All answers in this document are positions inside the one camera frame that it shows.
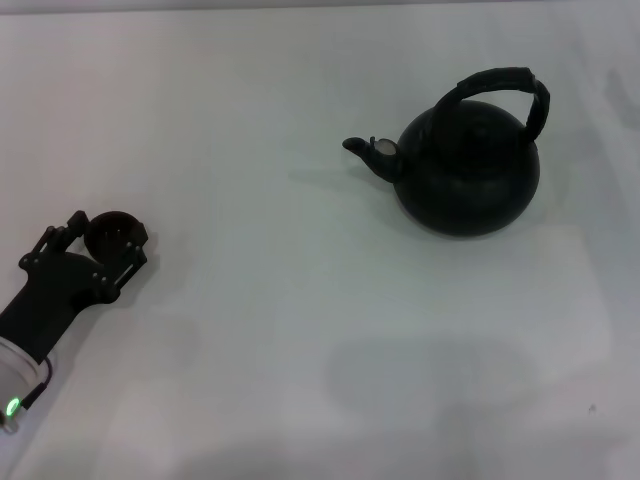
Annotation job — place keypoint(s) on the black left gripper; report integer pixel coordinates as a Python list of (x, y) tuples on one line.
[(55, 285)]

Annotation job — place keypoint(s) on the dark brown teacup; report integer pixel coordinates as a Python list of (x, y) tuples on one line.
[(112, 234)]

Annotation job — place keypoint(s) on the black round teapot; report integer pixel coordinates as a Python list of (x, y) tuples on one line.
[(465, 185)]

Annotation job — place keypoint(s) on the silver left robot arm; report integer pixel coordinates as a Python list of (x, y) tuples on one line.
[(15, 375)]

